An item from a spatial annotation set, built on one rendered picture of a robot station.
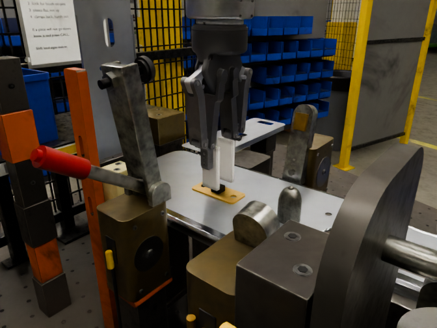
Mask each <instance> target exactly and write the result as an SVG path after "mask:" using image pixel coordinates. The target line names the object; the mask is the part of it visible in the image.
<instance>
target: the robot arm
mask: <svg viewBox="0 0 437 328"><path fill-rule="evenodd" d="M254 1H255V0H185V9H186V17H188V18H189V19H196V23H194V24H193V26H192V27H191V32H192V50H193V51H194V52H195V53H196V55H197V61H196V65H195V68H194V71H195V72H194V73H193V74H192V75H191V76H190V77H182V78H181V80H180V83H181V87H182V89H183V91H184V94H185V104H186V111H187V124H188V132H189V143H190V145H193V146H197V147H199V148H200V157H201V167H202V185H203V186H205V187H208V188H210V189H213V190H215V191H218V190H219V189H220V179H221V180H224V181H227V182H229V183H232V182H234V160H235V141H241V139H242V137H243V136H242V135H239V134H240V133H244V132H245V125H246V112H247V104H248V91H249V84H250V80H251V77H252V69H251V68H245V67H243V66H242V61H241V55H240V54H243V53H245V52H246V51H247V45H248V27H247V26H246V24H244V20H250V19H252V18H253V17H254ZM214 94H215V95H214ZM219 114H220V127H221V135H222V137H218V138H217V129H218V122H219ZM238 123H239V124H238ZM216 141H217V146H216Z"/></svg>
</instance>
